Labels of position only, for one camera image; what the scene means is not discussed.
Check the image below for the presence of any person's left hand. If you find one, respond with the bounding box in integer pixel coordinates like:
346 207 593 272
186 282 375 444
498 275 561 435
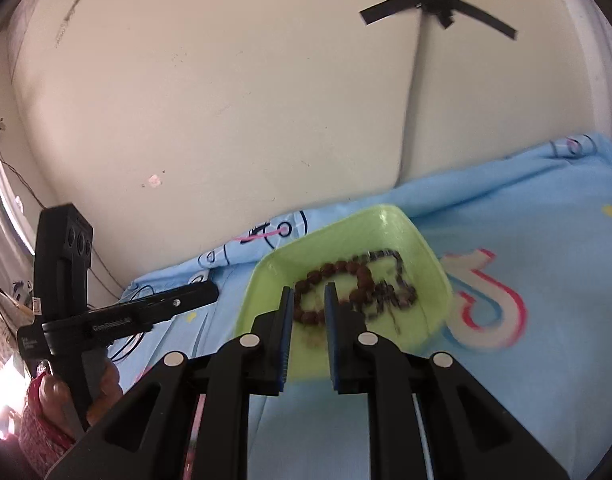
38 362 125 435

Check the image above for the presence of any person's left forearm pink sleeve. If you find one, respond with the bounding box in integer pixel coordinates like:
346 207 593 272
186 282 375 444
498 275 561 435
17 375 76 477

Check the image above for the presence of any white frame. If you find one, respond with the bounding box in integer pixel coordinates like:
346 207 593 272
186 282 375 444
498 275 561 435
558 0 612 168

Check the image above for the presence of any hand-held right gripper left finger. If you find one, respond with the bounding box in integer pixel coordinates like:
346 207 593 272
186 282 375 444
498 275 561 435
45 287 293 480

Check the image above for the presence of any light green plastic tray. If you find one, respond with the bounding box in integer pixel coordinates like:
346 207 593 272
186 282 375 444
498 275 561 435
234 204 454 382

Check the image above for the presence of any dark chain necklace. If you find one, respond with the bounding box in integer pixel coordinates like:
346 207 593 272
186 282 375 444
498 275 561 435
353 248 419 335

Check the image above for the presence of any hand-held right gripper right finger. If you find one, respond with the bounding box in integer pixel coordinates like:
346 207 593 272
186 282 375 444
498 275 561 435
325 282 571 480

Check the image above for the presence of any thin black wire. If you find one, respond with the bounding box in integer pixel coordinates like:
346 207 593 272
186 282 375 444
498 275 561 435
0 152 154 363

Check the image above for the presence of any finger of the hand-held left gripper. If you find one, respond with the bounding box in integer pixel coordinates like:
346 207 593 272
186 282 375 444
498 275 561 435
135 281 220 327

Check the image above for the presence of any brown wooden bead bracelet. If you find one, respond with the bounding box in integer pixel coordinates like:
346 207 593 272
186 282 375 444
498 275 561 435
293 258 375 326

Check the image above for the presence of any light blue printed blanket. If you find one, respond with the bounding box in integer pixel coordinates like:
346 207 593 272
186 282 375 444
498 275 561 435
103 132 612 480

